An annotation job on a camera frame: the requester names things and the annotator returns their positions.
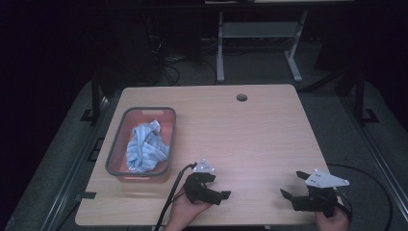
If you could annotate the person's right hand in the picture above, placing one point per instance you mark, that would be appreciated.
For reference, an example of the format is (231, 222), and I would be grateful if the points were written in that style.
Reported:
(335, 221)

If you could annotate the pink basket with grey rim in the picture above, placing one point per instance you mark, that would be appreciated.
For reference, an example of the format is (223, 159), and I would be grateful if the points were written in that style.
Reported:
(117, 141)

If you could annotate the black frame post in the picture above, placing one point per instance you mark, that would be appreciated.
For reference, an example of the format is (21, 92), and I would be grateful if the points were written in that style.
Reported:
(95, 96)
(359, 96)

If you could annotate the black table edge bracket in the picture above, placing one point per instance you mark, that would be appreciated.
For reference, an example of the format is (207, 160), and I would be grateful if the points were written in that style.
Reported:
(86, 195)

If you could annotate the grey metal table frame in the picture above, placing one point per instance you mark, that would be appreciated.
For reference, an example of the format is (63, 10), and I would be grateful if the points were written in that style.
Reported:
(256, 29)

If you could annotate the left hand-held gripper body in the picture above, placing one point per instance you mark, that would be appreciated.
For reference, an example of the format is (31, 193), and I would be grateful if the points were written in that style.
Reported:
(198, 191)

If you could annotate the person's left hand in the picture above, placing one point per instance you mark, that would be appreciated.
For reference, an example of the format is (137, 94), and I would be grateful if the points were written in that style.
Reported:
(183, 213)

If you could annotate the aluminium floor rail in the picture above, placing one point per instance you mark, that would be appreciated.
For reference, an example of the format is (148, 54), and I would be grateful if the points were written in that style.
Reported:
(75, 166)
(381, 163)

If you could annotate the blue striped cloth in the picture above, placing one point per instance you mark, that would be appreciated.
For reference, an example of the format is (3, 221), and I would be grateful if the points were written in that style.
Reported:
(144, 150)

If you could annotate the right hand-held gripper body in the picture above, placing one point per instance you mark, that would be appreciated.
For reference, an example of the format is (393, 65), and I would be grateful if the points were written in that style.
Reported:
(316, 202)

